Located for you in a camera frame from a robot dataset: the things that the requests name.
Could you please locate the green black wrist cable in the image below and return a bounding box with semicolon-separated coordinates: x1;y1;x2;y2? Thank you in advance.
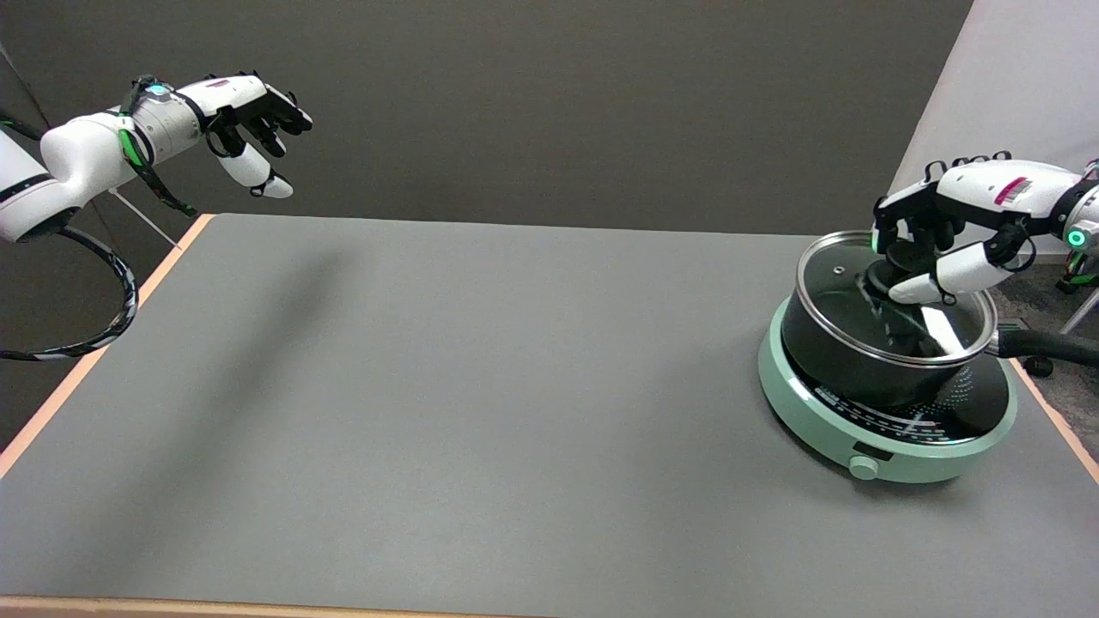
118;75;200;218

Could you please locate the black pot with long handle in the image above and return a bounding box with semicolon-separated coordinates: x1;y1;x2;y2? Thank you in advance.
780;290;1099;409

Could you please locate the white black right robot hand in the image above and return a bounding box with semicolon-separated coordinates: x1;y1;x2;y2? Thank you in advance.
871;151;1076;307

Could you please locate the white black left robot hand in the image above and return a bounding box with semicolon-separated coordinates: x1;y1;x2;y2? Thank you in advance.
179;71;314;200

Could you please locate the glass pot lid black knob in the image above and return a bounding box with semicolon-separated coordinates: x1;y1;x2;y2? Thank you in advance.
796;230;1000;367

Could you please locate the mint green induction cooker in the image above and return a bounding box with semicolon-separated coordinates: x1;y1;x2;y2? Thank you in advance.
757;294;1020;485

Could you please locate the black braided cable loop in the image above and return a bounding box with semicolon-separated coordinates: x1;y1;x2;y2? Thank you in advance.
0;113;140;362

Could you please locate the silver metal chair leg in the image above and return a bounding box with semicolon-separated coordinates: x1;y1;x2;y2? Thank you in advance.
1058;288;1099;338

